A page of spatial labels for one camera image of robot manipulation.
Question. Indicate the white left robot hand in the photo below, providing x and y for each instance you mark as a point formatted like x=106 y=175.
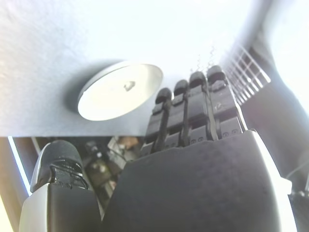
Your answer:
x=193 y=188

